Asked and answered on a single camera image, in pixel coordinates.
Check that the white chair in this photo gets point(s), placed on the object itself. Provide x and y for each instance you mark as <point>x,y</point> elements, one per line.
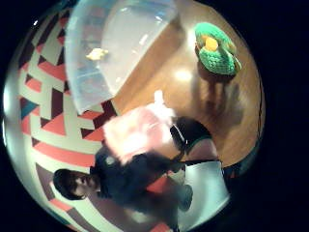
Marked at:
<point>207,188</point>

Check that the green crocheted avocado toy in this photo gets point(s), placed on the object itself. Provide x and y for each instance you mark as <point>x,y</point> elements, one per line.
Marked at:
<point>216,51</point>

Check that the clear plastic storage box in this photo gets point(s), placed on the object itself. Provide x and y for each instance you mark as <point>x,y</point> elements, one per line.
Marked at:
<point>106,48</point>

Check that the small yellow toy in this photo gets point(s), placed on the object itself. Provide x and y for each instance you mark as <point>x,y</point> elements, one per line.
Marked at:
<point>96,54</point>

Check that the the person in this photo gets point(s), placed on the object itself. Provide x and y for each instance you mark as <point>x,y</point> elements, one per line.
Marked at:
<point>128,180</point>

